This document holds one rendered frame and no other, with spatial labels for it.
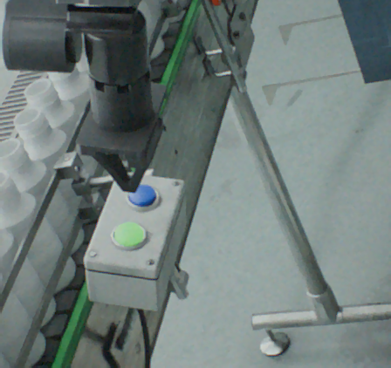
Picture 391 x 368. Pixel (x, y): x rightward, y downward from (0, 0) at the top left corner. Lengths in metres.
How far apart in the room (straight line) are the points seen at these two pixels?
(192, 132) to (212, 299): 1.10
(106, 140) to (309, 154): 2.02
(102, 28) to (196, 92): 0.74
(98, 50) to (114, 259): 0.26
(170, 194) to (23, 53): 0.30
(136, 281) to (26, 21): 0.31
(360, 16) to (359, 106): 1.31
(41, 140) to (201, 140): 0.41
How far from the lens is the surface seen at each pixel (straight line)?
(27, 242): 1.19
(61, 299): 1.27
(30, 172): 1.26
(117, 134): 0.98
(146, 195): 1.15
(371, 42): 1.81
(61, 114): 1.34
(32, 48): 0.94
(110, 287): 1.12
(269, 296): 2.60
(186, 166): 1.58
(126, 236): 1.11
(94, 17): 0.94
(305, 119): 3.11
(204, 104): 1.68
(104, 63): 0.93
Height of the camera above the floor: 1.78
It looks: 35 degrees down
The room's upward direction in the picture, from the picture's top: 26 degrees counter-clockwise
